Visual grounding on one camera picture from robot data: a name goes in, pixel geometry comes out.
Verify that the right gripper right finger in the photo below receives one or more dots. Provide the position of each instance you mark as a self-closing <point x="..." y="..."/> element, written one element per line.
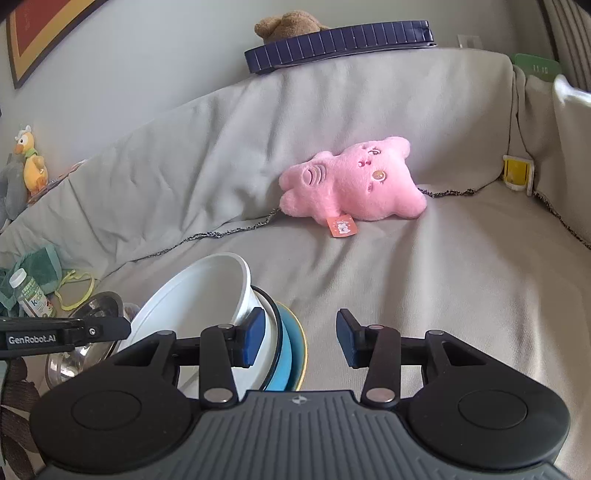
<point x="383" y="351"/>

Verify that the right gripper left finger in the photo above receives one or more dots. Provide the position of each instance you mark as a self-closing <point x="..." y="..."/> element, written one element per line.
<point x="216" y="351"/>

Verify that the white patterned bowl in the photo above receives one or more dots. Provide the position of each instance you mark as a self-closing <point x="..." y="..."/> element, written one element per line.
<point x="214" y="290"/>

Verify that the blue bowl white inside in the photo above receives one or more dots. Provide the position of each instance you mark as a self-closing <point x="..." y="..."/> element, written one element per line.
<point x="275" y="350"/>

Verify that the white bowl yellow rim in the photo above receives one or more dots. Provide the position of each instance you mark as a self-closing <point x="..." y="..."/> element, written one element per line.
<point x="299" y="347"/>

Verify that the kids vitamin bottle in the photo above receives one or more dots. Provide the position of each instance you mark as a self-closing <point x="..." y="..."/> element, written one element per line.
<point x="30" y="295"/>

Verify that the green cloth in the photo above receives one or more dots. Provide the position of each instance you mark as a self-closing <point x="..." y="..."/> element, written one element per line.
<point x="43" y="265"/>

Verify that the grey plush toy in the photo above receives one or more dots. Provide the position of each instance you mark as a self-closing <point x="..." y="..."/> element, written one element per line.
<point x="13" y="192"/>

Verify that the beige sofa cover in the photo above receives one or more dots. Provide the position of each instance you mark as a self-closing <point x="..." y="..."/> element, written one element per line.
<point x="434" y="189"/>

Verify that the yellow duck plush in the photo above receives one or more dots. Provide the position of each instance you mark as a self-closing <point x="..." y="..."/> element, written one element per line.
<point x="35" y="172"/>

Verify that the pink plush toy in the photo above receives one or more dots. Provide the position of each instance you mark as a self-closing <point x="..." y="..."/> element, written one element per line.
<point x="369" y="181"/>

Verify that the yellow white small box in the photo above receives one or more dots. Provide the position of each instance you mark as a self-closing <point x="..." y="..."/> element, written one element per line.
<point x="519" y="174"/>

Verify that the navy ribbed cushion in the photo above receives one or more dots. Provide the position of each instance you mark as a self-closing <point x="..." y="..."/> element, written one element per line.
<point x="340" y="42"/>

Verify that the green card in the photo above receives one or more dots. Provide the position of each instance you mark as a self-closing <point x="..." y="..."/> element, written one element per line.
<point x="542" y="68"/>

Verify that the brown teddy bear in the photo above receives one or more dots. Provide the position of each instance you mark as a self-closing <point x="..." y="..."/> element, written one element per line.
<point x="292" y="24"/>

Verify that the beige curtain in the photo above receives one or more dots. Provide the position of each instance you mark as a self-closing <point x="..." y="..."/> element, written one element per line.
<point x="569" y="30"/>

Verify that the framed wall picture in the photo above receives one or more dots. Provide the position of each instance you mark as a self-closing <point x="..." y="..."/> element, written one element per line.
<point x="35" y="28"/>

